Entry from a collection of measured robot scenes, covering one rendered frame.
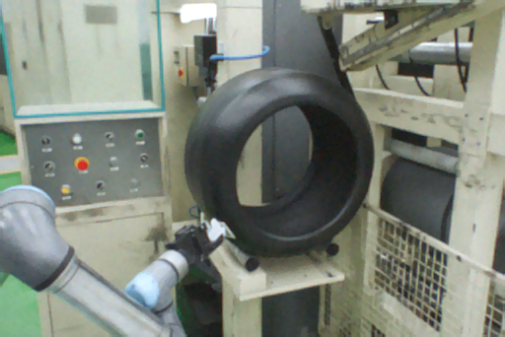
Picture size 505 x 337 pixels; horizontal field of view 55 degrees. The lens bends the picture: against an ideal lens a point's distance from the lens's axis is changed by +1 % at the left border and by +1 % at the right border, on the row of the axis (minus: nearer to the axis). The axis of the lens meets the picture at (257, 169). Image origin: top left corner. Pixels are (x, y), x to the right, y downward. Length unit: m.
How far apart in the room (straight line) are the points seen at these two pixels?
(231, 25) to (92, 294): 1.04
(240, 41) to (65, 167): 0.85
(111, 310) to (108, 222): 1.11
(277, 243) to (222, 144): 0.35
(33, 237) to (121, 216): 1.16
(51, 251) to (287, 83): 0.76
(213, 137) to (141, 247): 0.92
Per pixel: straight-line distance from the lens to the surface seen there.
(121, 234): 2.09
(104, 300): 0.97
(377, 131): 1.94
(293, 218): 1.73
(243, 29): 1.70
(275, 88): 1.34
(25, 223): 0.93
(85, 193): 2.07
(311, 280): 1.60
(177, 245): 1.20
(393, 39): 1.54
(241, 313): 2.00
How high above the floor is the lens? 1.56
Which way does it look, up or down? 15 degrees down
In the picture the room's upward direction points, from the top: straight up
